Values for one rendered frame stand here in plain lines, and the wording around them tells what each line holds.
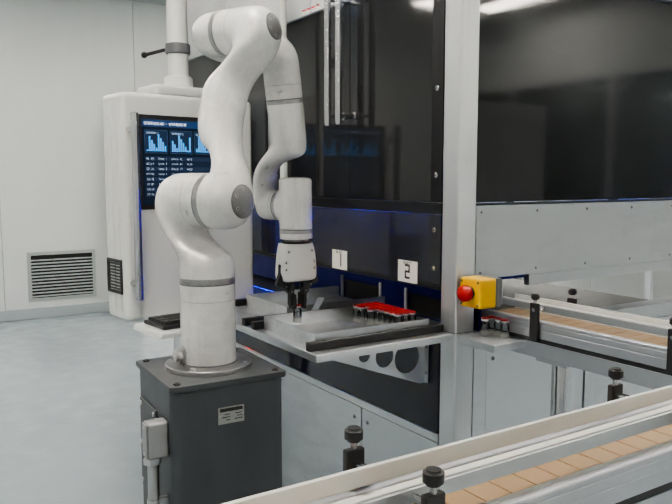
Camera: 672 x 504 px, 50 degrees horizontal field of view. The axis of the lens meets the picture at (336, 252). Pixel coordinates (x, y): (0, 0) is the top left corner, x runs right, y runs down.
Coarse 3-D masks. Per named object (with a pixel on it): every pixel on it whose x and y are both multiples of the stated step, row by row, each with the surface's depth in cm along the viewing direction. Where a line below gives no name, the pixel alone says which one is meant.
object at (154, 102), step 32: (128, 96) 228; (160, 96) 235; (192, 96) 244; (160, 128) 235; (192, 128) 243; (128, 160) 229; (160, 160) 236; (192, 160) 244; (128, 192) 230; (128, 224) 231; (128, 256) 232; (160, 256) 239; (128, 288) 233; (160, 288) 240; (128, 320) 235
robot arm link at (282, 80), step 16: (208, 16) 159; (192, 32) 161; (208, 32) 157; (208, 48) 160; (288, 48) 169; (272, 64) 168; (288, 64) 169; (272, 80) 170; (288, 80) 170; (272, 96) 171; (288, 96) 171
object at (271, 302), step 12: (312, 288) 233; (324, 288) 236; (336, 288) 238; (252, 300) 217; (264, 300) 210; (276, 300) 226; (312, 300) 229; (324, 300) 229; (336, 300) 229; (348, 300) 210; (360, 300) 212; (372, 300) 215; (384, 300) 217; (276, 312) 204; (288, 312) 199
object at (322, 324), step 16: (272, 320) 182; (288, 320) 190; (304, 320) 192; (320, 320) 195; (336, 320) 197; (352, 320) 197; (416, 320) 180; (288, 336) 175; (304, 336) 168; (320, 336) 165; (336, 336) 168
